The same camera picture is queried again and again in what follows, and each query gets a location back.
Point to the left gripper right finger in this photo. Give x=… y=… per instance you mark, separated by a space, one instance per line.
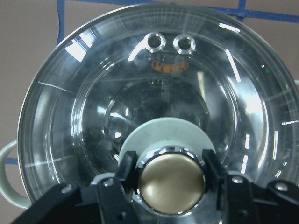
x=243 y=202

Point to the pale green electric pot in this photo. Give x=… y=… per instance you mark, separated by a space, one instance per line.
x=11 y=177

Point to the glass pot lid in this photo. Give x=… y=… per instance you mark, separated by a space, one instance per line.
x=155 y=60

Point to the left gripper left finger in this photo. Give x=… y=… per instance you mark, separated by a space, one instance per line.
x=103 y=202

